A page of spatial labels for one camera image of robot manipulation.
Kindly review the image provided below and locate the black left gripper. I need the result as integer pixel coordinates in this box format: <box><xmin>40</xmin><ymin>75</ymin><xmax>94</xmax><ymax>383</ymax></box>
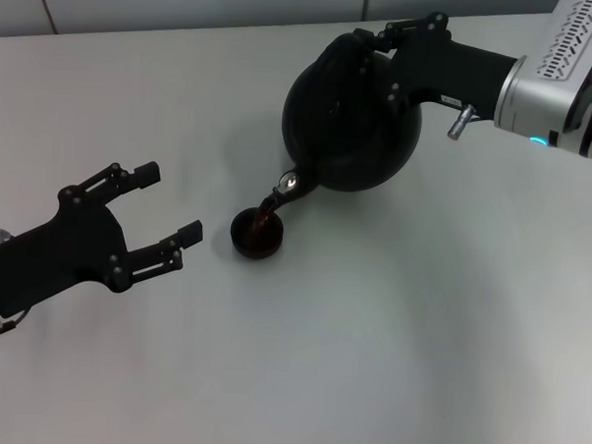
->
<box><xmin>0</xmin><ymin>154</ymin><xmax>209</xmax><ymax>328</ymax></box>

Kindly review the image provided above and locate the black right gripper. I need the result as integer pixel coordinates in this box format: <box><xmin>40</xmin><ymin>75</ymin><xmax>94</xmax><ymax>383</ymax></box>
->
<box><xmin>349</xmin><ymin>7</ymin><xmax>521</xmax><ymax>121</ymax></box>

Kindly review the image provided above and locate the small dark teacup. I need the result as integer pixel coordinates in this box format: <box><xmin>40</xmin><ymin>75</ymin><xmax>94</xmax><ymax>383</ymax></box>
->
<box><xmin>229</xmin><ymin>205</ymin><xmax>286</xmax><ymax>261</ymax></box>

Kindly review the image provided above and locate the black round teapot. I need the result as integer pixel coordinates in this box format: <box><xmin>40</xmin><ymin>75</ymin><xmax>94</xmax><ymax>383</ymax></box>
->
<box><xmin>261</xmin><ymin>27</ymin><xmax>428</xmax><ymax>221</ymax></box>

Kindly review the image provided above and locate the right gripper cable with plug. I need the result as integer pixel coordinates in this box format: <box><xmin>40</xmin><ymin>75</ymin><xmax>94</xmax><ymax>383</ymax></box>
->
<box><xmin>445</xmin><ymin>103</ymin><xmax>480</xmax><ymax>142</ymax></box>

